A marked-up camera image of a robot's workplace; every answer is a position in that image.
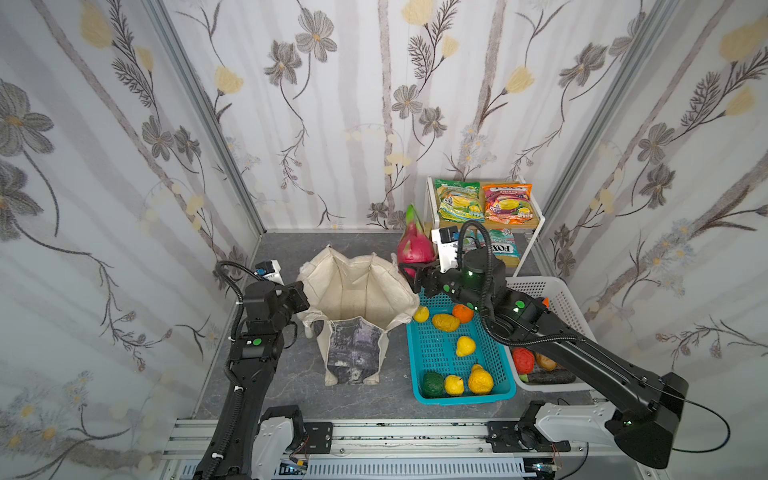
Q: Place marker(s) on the teal Fox's candy bag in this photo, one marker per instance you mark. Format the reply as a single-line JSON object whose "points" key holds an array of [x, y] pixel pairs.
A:
{"points": [[503, 244]]}

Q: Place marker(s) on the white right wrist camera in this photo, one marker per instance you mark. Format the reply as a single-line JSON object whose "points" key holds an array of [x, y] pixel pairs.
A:
{"points": [[446, 243]]}

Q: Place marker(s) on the orange candy bag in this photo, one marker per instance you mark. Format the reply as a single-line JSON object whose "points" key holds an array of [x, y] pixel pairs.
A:
{"points": [[508, 204]]}

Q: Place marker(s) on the small yellow lemon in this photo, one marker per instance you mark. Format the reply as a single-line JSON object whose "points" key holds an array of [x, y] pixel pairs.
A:
{"points": [[422, 314]]}

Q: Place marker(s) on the green candy bag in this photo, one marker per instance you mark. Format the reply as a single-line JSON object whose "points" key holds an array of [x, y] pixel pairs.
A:
{"points": [[459, 201]]}

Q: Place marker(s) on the orange tangerine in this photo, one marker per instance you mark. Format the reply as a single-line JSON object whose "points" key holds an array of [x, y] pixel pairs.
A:
{"points": [[463, 313]]}

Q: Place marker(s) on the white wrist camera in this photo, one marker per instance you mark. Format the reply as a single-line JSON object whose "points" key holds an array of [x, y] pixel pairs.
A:
{"points": [[446, 243], [269, 270]]}

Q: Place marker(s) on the white wooden two-tier shelf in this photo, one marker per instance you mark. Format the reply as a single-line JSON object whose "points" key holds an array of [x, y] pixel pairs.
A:
{"points": [[524, 234]]}

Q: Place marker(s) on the yellow lemon front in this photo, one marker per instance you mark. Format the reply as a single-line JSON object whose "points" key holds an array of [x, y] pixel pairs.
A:
{"points": [[454, 385]]}

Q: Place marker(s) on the teal plastic basket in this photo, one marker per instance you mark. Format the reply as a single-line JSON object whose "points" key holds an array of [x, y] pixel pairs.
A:
{"points": [[442, 362]]}

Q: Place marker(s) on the brown potato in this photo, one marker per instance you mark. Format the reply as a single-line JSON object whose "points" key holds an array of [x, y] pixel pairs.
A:
{"points": [[545, 363]]}

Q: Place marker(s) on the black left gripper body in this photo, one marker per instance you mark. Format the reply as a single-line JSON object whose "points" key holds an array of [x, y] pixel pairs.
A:
{"points": [[297, 297]]}

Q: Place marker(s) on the aluminium rail frame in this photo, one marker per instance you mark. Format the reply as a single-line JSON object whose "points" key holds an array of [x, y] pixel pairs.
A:
{"points": [[428, 449]]}

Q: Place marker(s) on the dark cucumber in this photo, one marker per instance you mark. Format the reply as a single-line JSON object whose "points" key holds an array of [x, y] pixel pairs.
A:
{"points": [[543, 377]]}

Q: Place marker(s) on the cream canvas tote bag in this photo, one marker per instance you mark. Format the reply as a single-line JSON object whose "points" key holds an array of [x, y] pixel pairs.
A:
{"points": [[354, 304]]}

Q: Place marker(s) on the green avocado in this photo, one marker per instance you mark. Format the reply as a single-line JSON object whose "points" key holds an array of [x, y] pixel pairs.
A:
{"points": [[432, 385]]}

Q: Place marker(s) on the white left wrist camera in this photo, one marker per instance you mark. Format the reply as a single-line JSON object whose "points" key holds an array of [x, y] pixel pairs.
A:
{"points": [[269, 270]]}

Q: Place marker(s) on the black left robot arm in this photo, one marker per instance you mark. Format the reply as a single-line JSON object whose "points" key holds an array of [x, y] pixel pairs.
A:
{"points": [[246, 443]]}

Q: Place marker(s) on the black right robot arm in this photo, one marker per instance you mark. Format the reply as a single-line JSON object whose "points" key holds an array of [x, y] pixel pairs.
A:
{"points": [[647, 407]]}

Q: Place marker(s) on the pink dragon fruit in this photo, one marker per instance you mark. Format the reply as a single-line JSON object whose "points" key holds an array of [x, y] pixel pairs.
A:
{"points": [[415, 245]]}

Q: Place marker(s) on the yellow bumpy fruit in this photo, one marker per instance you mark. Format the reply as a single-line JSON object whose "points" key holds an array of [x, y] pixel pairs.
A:
{"points": [[446, 323]]}

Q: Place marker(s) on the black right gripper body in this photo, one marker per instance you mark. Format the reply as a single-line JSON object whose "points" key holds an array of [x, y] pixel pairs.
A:
{"points": [[424, 279]]}

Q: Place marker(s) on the yellow pear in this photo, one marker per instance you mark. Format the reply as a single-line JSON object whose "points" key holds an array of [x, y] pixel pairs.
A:
{"points": [[480, 381]]}

